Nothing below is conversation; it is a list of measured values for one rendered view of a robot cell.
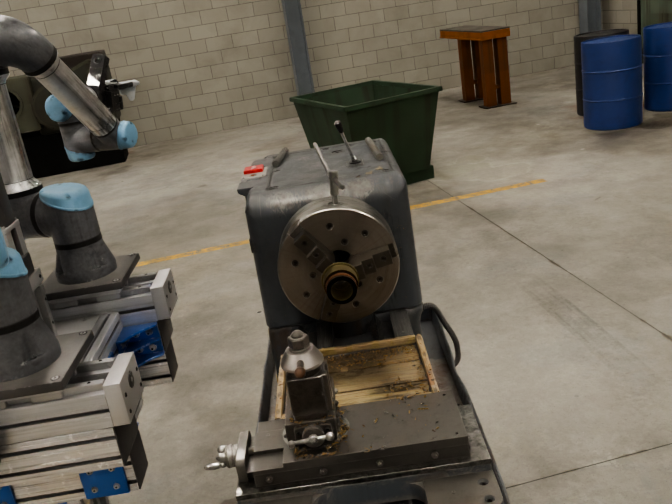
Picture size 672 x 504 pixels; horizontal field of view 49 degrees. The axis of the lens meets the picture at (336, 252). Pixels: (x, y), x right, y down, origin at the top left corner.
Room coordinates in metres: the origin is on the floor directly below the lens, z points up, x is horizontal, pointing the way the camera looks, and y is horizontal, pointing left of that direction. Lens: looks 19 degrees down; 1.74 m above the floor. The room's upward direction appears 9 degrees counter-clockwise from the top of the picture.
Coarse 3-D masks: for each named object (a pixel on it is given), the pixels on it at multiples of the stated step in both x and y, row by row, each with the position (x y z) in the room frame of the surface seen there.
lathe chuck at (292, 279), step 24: (312, 216) 1.77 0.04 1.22; (336, 216) 1.77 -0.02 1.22; (360, 216) 1.77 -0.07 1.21; (288, 240) 1.77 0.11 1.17; (336, 240) 1.77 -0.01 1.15; (360, 240) 1.77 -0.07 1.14; (384, 240) 1.76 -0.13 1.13; (288, 264) 1.77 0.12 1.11; (312, 264) 1.77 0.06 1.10; (288, 288) 1.77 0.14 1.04; (312, 288) 1.77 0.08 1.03; (360, 288) 1.77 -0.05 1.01; (384, 288) 1.77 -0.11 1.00; (312, 312) 1.77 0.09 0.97; (360, 312) 1.77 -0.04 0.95
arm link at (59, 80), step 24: (0, 24) 1.78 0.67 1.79; (24, 24) 1.81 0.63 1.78; (0, 48) 1.77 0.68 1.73; (24, 48) 1.78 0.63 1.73; (48, 48) 1.82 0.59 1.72; (24, 72) 1.82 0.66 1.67; (48, 72) 1.83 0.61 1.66; (72, 72) 1.90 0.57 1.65; (72, 96) 1.89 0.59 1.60; (96, 120) 1.96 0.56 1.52; (96, 144) 2.03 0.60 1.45; (120, 144) 2.01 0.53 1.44
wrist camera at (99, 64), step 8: (96, 56) 2.24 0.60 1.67; (104, 56) 2.24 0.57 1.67; (96, 64) 2.23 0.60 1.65; (104, 64) 2.23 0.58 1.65; (96, 72) 2.22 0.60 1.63; (104, 72) 2.23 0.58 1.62; (88, 80) 2.22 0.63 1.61; (96, 80) 2.21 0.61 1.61; (104, 80) 2.23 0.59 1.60; (96, 88) 2.20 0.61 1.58
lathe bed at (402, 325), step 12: (396, 312) 1.91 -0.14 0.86; (300, 324) 1.93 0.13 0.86; (324, 324) 1.91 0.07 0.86; (372, 324) 1.88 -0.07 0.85; (384, 324) 1.89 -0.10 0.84; (396, 324) 1.83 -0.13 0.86; (408, 324) 1.82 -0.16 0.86; (312, 336) 1.89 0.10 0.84; (324, 336) 1.83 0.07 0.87; (360, 336) 1.85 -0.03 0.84; (372, 336) 1.82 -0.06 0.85; (384, 336) 1.82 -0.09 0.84; (396, 336) 1.76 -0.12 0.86
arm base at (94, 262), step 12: (96, 240) 1.78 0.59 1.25; (60, 252) 1.76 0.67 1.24; (72, 252) 1.75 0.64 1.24; (84, 252) 1.75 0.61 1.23; (96, 252) 1.77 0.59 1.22; (108, 252) 1.80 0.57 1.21; (60, 264) 1.76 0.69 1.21; (72, 264) 1.74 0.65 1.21; (84, 264) 1.74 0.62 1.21; (96, 264) 1.76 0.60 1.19; (108, 264) 1.77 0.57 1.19; (60, 276) 1.75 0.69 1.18; (72, 276) 1.73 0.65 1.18; (84, 276) 1.73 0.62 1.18; (96, 276) 1.74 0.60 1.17
